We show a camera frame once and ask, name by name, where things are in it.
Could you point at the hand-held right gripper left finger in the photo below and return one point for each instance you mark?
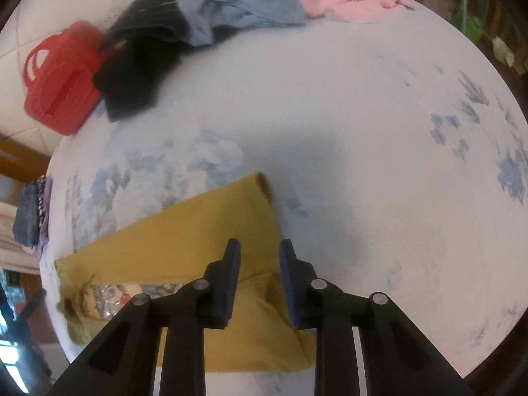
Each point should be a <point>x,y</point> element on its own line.
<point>233,280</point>

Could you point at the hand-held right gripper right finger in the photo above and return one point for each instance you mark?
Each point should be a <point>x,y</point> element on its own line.
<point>287,284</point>

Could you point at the mustard yellow garment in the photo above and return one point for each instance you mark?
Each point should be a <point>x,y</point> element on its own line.
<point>185,235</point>

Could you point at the purple garment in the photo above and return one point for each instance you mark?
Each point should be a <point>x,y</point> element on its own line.
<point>46,198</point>

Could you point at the folded denim blue garment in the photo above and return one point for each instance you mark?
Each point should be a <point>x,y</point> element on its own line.
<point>27,218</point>

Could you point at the red plastic carry case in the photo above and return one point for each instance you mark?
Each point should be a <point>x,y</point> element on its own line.
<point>57,90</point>

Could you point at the light blue garment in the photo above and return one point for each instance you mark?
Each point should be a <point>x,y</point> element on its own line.
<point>247,4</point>

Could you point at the dark grey garment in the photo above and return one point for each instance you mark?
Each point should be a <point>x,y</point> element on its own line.
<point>152,12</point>

